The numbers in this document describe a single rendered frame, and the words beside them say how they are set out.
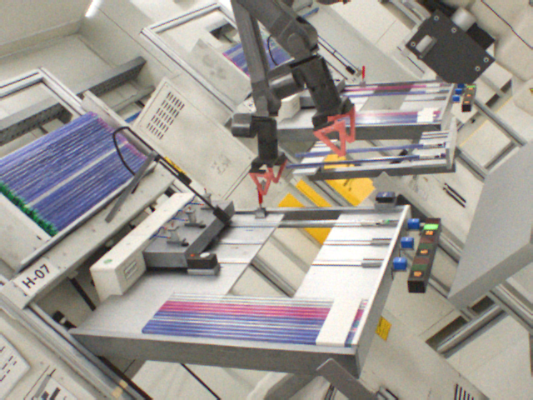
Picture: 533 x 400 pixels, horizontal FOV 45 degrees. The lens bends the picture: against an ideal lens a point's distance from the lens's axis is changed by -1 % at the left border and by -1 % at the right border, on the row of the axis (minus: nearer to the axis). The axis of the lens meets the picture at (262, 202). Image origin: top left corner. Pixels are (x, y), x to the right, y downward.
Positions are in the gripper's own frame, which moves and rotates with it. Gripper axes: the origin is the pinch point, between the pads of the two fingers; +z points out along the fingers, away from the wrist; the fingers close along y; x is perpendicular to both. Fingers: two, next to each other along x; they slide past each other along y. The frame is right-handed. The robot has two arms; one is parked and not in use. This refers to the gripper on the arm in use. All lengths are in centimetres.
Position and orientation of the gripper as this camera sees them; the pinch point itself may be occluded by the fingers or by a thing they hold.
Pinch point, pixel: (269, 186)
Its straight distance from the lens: 188.3
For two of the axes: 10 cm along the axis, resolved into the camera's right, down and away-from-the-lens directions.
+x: 9.3, 1.0, -3.5
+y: -3.6, 3.9, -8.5
